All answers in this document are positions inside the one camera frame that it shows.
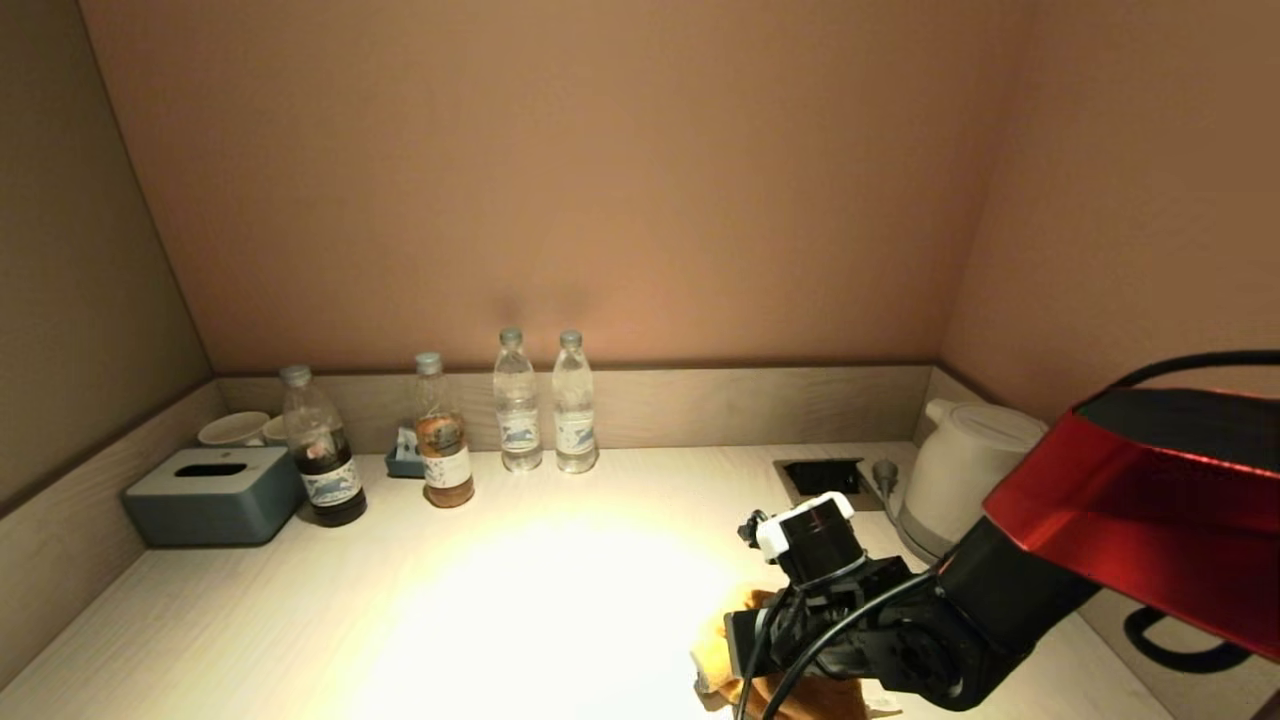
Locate recessed black power socket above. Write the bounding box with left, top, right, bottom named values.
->
left=772, top=458, right=865, bottom=511

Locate plastic bottle dark liquid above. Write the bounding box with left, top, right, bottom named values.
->
left=279, top=364, right=367, bottom=528

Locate blue-grey tissue box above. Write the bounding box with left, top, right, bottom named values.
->
left=122, top=446, right=306, bottom=547

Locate grey plug with cable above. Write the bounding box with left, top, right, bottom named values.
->
left=871, top=458, right=904, bottom=523

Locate white electric kettle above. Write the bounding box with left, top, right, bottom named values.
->
left=900, top=399, right=1049, bottom=549

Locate black corrugated cable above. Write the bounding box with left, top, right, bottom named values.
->
left=1123, top=607, right=1253, bottom=674

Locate orange microfibre cloth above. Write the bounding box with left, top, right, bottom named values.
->
left=690, top=588, right=901, bottom=720

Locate thin black cable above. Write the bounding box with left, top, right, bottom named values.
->
left=735, top=568, right=943, bottom=720
left=1108, top=349, right=1280, bottom=393

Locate grey kettle base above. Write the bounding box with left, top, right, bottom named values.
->
left=893, top=510, right=963, bottom=563

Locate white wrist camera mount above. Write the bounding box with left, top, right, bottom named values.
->
left=755, top=491, right=867, bottom=591

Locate plastic bottle amber liquid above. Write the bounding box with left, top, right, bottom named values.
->
left=413, top=351, right=475, bottom=509

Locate clear water bottle blue label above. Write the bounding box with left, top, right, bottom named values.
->
left=551, top=330, right=598, bottom=474
left=492, top=327, right=543, bottom=473

